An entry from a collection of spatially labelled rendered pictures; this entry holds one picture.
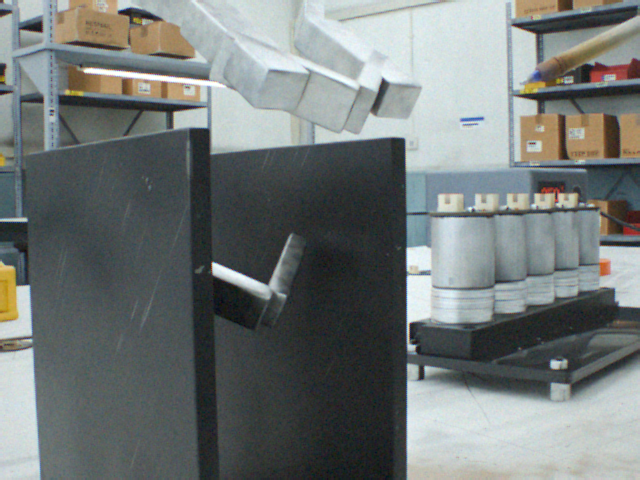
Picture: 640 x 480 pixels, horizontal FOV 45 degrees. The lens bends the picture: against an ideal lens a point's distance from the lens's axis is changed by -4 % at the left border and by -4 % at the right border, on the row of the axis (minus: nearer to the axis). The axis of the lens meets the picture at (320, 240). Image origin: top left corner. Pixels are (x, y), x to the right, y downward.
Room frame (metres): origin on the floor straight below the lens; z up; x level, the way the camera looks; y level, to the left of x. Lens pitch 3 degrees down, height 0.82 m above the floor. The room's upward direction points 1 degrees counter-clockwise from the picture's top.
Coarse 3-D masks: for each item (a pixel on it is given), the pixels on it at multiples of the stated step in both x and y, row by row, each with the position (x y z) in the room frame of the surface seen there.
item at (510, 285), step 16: (496, 224) 0.31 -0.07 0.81; (512, 224) 0.31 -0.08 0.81; (496, 240) 0.31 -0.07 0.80; (512, 240) 0.31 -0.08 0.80; (496, 256) 0.31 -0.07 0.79; (512, 256) 0.31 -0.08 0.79; (496, 272) 0.31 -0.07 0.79; (512, 272) 0.31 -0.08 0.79; (496, 288) 0.31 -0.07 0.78; (512, 288) 0.31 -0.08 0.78; (496, 304) 0.31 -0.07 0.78; (512, 304) 0.31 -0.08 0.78
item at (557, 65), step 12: (624, 24) 0.32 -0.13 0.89; (636, 24) 0.32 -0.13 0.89; (600, 36) 0.32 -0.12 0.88; (612, 36) 0.32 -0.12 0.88; (624, 36) 0.32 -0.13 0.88; (636, 36) 0.32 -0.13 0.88; (576, 48) 0.32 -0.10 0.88; (588, 48) 0.32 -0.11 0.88; (600, 48) 0.32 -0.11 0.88; (612, 48) 0.32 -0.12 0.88; (552, 60) 0.32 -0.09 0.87; (564, 60) 0.32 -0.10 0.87; (576, 60) 0.32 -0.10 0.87; (588, 60) 0.32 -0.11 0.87; (540, 72) 0.32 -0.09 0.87; (552, 72) 0.32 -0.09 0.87; (564, 72) 0.32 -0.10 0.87
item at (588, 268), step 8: (584, 216) 0.38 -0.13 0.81; (592, 216) 0.38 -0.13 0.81; (584, 224) 0.37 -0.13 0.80; (592, 224) 0.38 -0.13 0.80; (584, 232) 0.37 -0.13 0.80; (592, 232) 0.38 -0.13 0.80; (584, 240) 0.38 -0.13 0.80; (592, 240) 0.38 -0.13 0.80; (584, 248) 0.37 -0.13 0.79; (592, 248) 0.38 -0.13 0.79; (584, 256) 0.37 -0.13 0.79; (592, 256) 0.38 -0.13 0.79; (584, 264) 0.38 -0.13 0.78; (592, 264) 0.38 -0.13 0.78; (584, 272) 0.37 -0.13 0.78; (592, 272) 0.38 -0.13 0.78; (584, 280) 0.37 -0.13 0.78; (592, 280) 0.38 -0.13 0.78; (584, 288) 0.37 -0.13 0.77; (592, 288) 0.38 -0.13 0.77
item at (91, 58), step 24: (48, 0) 2.68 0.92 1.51; (48, 24) 2.68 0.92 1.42; (24, 48) 2.75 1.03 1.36; (48, 48) 2.67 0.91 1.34; (72, 48) 2.74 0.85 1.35; (96, 48) 2.81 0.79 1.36; (48, 72) 2.68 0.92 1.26; (144, 72) 3.16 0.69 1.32; (168, 72) 3.25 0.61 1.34; (192, 72) 3.30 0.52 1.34; (48, 96) 2.68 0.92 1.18; (48, 120) 2.68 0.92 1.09; (48, 144) 2.68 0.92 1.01; (0, 240) 3.18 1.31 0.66; (24, 240) 3.27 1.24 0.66
